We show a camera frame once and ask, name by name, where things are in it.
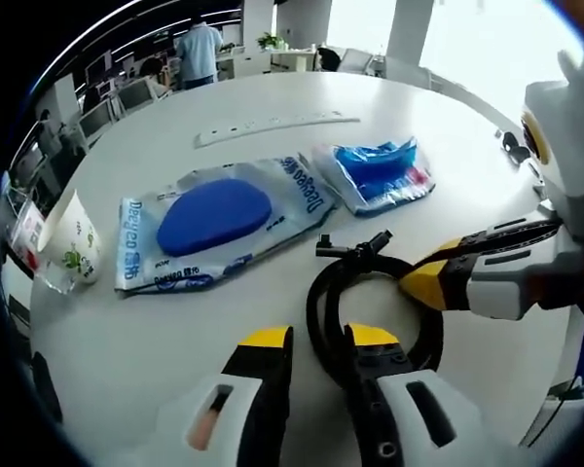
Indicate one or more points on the clear plastic water bottle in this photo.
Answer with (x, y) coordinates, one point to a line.
(26, 233)

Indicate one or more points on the white counter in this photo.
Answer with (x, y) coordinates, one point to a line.
(292, 61)

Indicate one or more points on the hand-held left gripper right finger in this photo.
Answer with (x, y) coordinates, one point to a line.
(375, 389)

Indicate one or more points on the blue tissue packet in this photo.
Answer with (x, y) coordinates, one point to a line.
(379, 175)

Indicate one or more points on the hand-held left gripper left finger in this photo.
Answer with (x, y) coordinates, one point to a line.
(265, 389)

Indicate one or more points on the white table socket strip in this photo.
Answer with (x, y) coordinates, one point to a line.
(272, 125)

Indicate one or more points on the blue pad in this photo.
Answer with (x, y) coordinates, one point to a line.
(214, 219)

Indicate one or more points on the black cylinder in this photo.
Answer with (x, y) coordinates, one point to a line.
(46, 386)

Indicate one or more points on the black office chair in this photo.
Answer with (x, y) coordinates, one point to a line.
(328, 59)

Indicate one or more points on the white office chair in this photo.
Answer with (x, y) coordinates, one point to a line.
(96, 122)
(136, 96)

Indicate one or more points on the potted green plant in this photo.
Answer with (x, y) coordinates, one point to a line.
(267, 41)

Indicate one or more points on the paper cup with green print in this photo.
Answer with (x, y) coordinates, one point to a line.
(73, 238)

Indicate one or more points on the small black gadget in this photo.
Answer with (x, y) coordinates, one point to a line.
(512, 146)

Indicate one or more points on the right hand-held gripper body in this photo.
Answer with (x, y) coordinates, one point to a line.
(574, 170)

